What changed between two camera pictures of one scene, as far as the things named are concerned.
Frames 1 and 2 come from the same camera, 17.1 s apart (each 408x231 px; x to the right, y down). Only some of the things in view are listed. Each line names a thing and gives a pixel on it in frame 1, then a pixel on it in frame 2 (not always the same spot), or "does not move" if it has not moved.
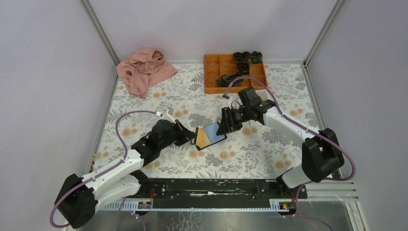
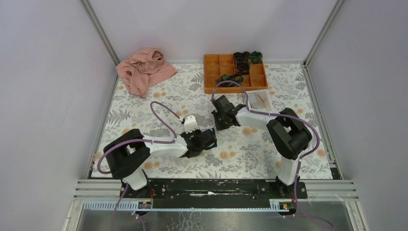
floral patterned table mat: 251,151 does not move
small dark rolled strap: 243,68 does not move
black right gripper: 226,126 → 219,127
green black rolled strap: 256,57 does not move
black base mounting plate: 250,191 does not move
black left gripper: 185,134 → 195,132
